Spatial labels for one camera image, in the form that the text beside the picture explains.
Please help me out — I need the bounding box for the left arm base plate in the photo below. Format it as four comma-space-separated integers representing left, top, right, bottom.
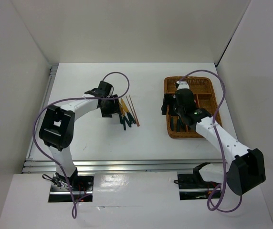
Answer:
42, 174, 95, 203

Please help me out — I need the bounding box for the copper chopstick left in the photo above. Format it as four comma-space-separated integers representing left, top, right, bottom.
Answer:
126, 96, 139, 127

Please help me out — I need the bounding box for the aluminium frame rail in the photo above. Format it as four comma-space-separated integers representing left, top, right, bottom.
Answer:
21, 64, 247, 173

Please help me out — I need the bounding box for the woven wicker cutlery basket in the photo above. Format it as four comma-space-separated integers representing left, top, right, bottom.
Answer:
164, 76, 217, 139

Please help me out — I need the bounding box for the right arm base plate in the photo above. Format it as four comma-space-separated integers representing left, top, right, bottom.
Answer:
173, 174, 218, 200

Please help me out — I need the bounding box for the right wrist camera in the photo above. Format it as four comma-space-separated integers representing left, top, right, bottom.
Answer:
175, 81, 189, 90

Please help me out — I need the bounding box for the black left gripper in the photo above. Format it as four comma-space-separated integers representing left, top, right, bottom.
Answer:
100, 94, 122, 118

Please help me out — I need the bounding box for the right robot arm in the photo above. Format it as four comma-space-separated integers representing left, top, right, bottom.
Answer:
161, 88, 266, 196

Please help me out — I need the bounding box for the copper chopstick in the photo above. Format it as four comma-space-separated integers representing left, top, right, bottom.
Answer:
126, 96, 139, 127
129, 95, 140, 127

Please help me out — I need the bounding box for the copper chopstick right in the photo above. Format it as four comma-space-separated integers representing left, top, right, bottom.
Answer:
129, 95, 140, 127

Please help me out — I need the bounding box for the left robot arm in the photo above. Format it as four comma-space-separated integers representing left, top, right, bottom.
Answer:
39, 81, 120, 190

